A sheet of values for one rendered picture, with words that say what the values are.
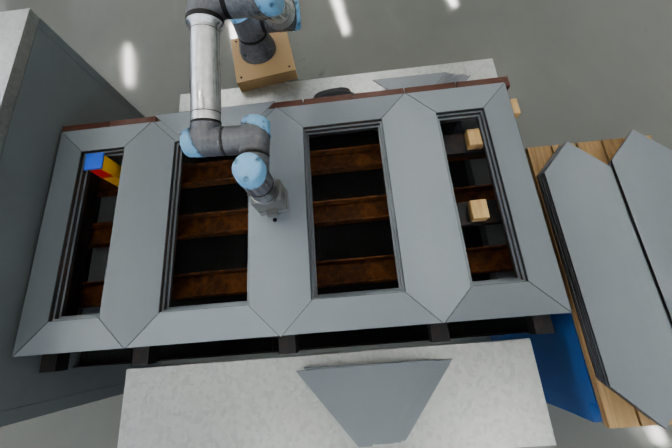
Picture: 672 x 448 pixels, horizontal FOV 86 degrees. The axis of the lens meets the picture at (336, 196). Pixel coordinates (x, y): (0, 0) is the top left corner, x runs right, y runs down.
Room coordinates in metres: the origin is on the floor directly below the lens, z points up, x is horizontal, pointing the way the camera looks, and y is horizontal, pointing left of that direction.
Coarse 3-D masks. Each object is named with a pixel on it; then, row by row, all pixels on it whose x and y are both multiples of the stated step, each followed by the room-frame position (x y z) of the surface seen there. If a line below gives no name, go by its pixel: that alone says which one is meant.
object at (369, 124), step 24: (456, 120) 0.57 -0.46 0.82; (480, 120) 0.54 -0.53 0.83; (384, 144) 0.53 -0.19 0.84; (384, 168) 0.46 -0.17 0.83; (504, 192) 0.28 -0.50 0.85; (72, 216) 0.54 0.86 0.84; (168, 216) 0.46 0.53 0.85; (312, 216) 0.35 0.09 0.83; (504, 216) 0.21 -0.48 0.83; (72, 240) 0.46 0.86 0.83; (168, 240) 0.38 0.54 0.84; (312, 240) 0.28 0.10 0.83; (72, 264) 0.39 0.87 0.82; (168, 264) 0.31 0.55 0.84; (312, 264) 0.20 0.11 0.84; (168, 288) 0.24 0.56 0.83; (312, 288) 0.14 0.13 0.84
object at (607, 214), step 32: (576, 160) 0.33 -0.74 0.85; (640, 160) 0.28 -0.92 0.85; (544, 192) 0.26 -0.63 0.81; (576, 192) 0.23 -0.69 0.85; (608, 192) 0.21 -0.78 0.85; (640, 192) 0.18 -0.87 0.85; (576, 224) 0.14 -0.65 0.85; (608, 224) 0.12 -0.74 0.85; (640, 224) 0.10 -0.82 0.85; (576, 256) 0.05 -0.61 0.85; (608, 256) 0.03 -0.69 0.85; (640, 256) 0.01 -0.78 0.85; (576, 288) -0.03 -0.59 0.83; (608, 288) -0.05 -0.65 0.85; (640, 288) -0.06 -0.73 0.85; (608, 320) -0.12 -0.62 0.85; (640, 320) -0.14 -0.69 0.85; (608, 352) -0.19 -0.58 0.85; (640, 352) -0.21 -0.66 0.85; (608, 384) -0.26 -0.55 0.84; (640, 384) -0.27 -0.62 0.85
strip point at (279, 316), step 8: (256, 304) 0.13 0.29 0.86; (264, 304) 0.12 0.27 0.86; (272, 304) 0.12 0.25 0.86; (280, 304) 0.11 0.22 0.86; (288, 304) 0.11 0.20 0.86; (296, 304) 0.10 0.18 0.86; (304, 304) 0.10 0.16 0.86; (256, 312) 0.11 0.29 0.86; (264, 312) 0.10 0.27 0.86; (272, 312) 0.10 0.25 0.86; (280, 312) 0.09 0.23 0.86; (288, 312) 0.09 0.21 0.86; (296, 312) 0.08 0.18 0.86; (264, 320) 0.08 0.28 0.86; (272, 320) 0.07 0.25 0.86; (280, 320) 0.07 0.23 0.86; (288, 320) 0.06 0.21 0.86; (272, 328) 0.05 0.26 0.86; (280, 328) 0.05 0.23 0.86; (280, 336) 0.03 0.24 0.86
